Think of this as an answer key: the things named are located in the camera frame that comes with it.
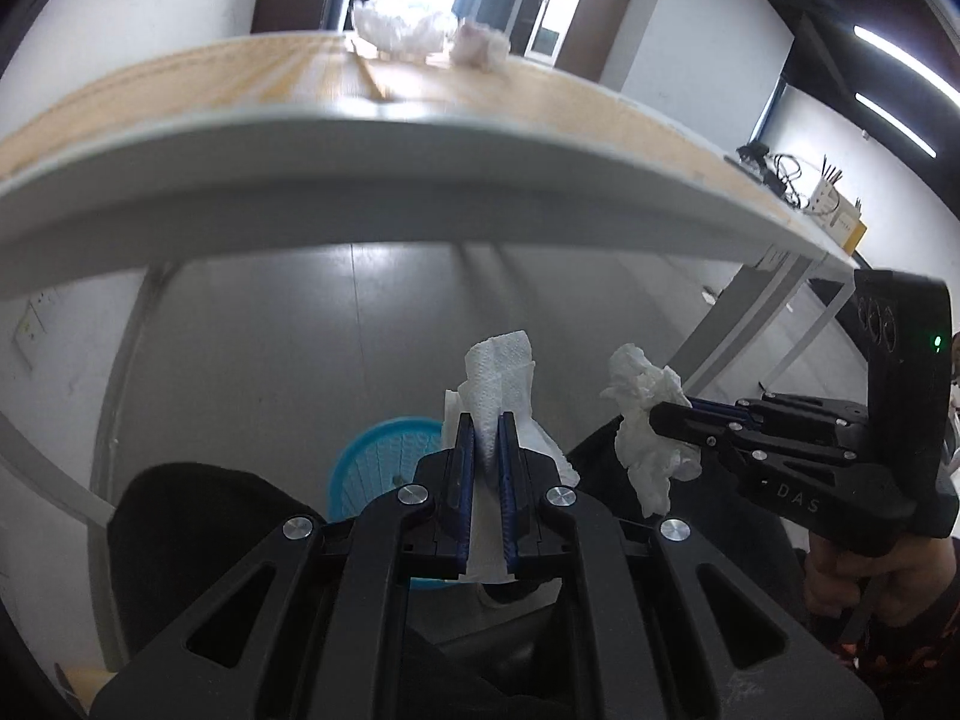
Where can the orange patterned cloth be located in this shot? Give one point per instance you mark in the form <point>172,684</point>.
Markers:
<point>915,667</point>

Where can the blue wastebasket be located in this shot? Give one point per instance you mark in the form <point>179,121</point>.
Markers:
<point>382,457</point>

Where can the ceiling light strip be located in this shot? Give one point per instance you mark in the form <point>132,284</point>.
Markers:
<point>896,124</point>
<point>900,56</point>

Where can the brown glass-door cabinet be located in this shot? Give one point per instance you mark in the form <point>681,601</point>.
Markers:
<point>555,7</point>

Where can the small black device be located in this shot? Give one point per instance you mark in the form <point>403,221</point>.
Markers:
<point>754,154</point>

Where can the black chair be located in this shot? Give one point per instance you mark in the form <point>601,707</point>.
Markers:
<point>195,540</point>

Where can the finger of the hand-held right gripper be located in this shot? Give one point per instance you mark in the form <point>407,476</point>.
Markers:
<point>780,450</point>
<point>787,411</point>

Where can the white table leg frame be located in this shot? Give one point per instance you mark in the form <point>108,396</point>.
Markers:
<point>757,307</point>

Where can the clear crumpled plastic wrap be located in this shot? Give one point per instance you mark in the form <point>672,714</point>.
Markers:
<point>375,24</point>

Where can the pinkish crumpled tissue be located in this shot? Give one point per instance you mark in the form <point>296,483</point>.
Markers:
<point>480,45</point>

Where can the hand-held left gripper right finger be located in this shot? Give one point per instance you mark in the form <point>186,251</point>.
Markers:
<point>508,480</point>

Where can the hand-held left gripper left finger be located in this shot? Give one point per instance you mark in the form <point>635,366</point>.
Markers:
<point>466,465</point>

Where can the white paper towel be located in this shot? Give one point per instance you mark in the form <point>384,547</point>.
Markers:
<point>499,375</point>

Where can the person's right hand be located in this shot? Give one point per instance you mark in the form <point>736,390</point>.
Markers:
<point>832,577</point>

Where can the yellow checkered tablecloth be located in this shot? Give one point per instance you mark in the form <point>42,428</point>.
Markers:
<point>225,82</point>

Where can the white tissue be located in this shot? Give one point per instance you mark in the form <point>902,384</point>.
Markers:
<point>424,37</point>
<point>634,382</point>

